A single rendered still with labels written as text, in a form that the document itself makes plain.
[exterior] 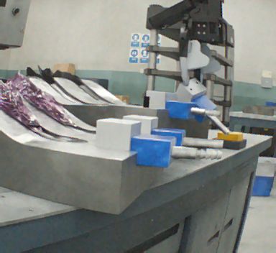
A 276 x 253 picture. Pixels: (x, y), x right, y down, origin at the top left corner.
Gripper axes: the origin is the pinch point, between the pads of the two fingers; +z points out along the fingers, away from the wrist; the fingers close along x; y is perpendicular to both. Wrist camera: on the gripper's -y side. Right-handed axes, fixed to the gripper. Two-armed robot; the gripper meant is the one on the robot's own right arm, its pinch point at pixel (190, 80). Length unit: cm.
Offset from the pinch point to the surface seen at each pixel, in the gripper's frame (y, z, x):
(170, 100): 1.2, 4.0, -11.2
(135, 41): -366, -95, 608
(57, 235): 9, 17, -50
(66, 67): -483, -37, 548
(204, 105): 3.9, 4.5, -1.3
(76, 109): -13.7, 6.9, -17.6
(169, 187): 8.6, 15.9, -24.7
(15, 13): -84, -27, 23
